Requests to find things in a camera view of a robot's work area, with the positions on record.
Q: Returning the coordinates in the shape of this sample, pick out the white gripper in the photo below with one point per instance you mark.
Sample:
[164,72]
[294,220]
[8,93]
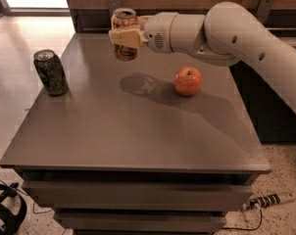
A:
[156,29]

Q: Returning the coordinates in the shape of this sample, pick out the orange soda can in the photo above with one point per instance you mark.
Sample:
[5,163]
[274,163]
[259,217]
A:
[124,17]

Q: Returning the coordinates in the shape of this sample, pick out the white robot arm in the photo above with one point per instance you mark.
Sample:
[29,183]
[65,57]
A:
[224,36]

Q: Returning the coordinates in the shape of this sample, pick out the green soda can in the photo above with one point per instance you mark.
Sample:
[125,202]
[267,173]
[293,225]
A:
[50,71]

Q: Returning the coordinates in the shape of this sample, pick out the red apple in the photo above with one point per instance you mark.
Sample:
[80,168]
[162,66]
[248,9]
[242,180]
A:
[187,81]

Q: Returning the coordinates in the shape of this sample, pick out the gray drawer cabinet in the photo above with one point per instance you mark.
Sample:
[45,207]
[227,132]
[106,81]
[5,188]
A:
[122,153]

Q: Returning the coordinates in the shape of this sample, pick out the white power strip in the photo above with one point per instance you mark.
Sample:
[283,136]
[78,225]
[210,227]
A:
[269,200]

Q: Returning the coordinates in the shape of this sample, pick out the left metal wall bracket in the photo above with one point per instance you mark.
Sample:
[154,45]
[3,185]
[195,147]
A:
[113,5]

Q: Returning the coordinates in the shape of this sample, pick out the metal wall bracket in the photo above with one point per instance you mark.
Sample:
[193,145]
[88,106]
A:
[113,5]
[263,10]

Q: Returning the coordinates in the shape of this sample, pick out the right metal wall bracket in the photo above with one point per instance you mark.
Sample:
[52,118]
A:
[263,10]

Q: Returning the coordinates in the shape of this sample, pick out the black strap object on floor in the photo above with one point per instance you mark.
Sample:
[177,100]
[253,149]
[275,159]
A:
[9,222]

